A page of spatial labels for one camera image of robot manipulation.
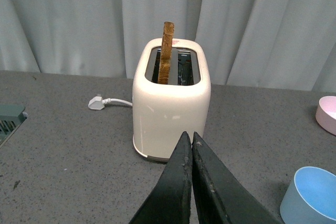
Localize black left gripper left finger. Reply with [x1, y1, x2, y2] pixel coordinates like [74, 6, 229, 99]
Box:
[130, 132, 193, 223]

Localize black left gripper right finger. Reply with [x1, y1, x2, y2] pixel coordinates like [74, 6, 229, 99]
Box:
[192, 132, 281, 223]

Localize light blue plastic cup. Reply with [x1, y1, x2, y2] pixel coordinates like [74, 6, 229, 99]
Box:
[280, 166, 335, 223]

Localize cream white toaster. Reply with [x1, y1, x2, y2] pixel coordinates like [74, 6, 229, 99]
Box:
[132, 38, 211, 161]

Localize white power plug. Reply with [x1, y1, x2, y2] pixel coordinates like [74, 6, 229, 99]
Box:
[88, 94, 104, 110]

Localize pink plastic bowl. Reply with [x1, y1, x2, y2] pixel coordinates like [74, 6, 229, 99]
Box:
[316, 95, 335, 135]

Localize toasted bread slice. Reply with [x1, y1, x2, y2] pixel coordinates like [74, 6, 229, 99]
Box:
[158, 22, 174, 84]

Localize grey pleated curtain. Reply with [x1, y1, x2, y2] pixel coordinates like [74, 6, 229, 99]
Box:
[0, 0, 336, 92]

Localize grey green rack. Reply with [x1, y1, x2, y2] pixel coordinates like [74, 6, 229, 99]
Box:
[1, 104, 27, 147]

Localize white power cable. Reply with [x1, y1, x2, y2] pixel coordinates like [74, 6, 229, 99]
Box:
[102, 98, 133, 106]

